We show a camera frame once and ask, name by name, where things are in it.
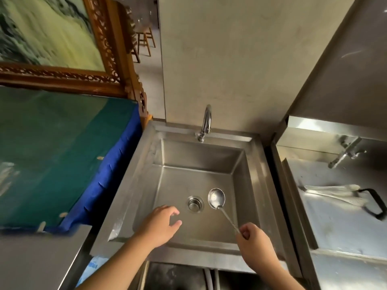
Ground person's left hand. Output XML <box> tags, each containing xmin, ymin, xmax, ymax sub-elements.
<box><xmin>137</xmin><ymin>205</ymin><xmax>183</xmax><ymax>248</ymax></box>

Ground person's right hand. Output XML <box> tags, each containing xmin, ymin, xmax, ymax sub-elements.
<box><xmin>235</xmin><ymin>222</ymin><xmax>280</xmax><ymax>269</ymax></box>

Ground long-handled metal spoon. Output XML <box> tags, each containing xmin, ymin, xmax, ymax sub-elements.
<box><xmin>207</xmin><ymin>188</ymin><xmax>241</xmax><ymax>236</ymax></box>

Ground person's right forearm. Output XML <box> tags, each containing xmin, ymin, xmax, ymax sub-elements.
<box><xmin>246</xmin><ymin>260</ymin><xmax>306</xmax><ymax>290</ymax></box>

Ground person's left forearm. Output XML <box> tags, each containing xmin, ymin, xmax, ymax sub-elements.
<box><xmin>74</xmin><ymin>236</ymin><xmax>158</xmax><ymax>290</ymax></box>

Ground metal sink drain strainer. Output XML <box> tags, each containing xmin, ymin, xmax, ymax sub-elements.
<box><xmin>186</xmin><ymin>195</ymin><xmax>205</xmax><ymax>213</ymax></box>

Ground white drain pipes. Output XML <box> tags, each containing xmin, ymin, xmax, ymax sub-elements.
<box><xmin>204</xmin><ymin>268</ymin><xmax>220</xmax><ymax>290</ymax></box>

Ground stainless steel sink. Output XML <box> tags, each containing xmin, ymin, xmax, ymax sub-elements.
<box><xmin>90</xmin><ymin>120</ymin><xmax>303</xmax><ymax>278</ymax></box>

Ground blue table cloth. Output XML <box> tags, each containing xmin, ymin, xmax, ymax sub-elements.
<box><xmin>60</xmin><ymin>116</ymin><xmax>143</xmax><ymax>236</ymax></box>

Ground light blue plastic bag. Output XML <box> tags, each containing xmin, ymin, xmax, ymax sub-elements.
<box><xmin>75</xmin><ymin>256</ymin><xmax>107</xmax><ymax>288</ymax></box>

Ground chrome sink faucet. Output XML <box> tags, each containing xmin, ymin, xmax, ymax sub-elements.
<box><xmin>195</xmin><ymin>104</ymin><xmax>213</xmax><ymax>143</ymax></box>

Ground grey steel side counter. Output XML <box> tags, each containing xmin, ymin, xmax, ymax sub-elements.
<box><xmin>0</xmin><ymin>224</ymin><xmax>93</xmax><ymax>290</ymax></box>

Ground green glass-covered table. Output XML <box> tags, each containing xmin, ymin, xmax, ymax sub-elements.
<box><xmin>0</xmin><ymin>86</ymin><xmax>138</xmax><ymax>233</ymax></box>

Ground wooden stool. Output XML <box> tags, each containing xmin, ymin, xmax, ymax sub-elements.
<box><xmin>132</xmin><ymin>25</ymin><xmax>157</xmax><ymax>58</ymax></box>

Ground metal wall tap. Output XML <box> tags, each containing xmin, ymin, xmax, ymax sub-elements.
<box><xmin>328</xmin><ymin>135</ymin><xmax>367</xmax><ymax>169</ymax></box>

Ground painting in carved wooden frame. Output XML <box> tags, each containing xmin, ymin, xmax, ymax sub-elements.
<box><xmin>0</xmin><ymin>0</ymin><xmax>149</xmax><ymax>119</ymax></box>

